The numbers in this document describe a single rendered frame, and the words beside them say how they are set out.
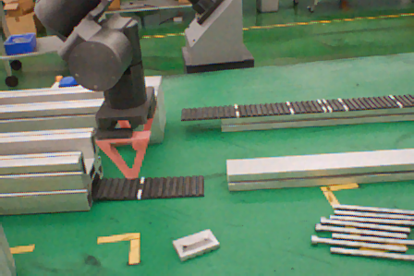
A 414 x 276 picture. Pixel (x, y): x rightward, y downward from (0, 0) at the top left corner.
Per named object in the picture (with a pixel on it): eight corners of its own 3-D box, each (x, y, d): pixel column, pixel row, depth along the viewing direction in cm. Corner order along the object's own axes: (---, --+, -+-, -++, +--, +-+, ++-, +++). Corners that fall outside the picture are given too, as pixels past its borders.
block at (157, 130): (166, 114, 86) (162, 71, 82) (163, 143, 75) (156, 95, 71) (124, 117, 86) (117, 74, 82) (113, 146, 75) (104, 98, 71)
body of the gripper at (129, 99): (96, 131, 52) (85, 76, 49) (112, 100, 61) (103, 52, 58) (147, 128, 52) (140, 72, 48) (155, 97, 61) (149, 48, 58)
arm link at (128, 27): (140, 9, 53) (97, 12, 53) (128, 21, 47) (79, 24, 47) (146, 61, 56) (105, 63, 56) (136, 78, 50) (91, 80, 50)
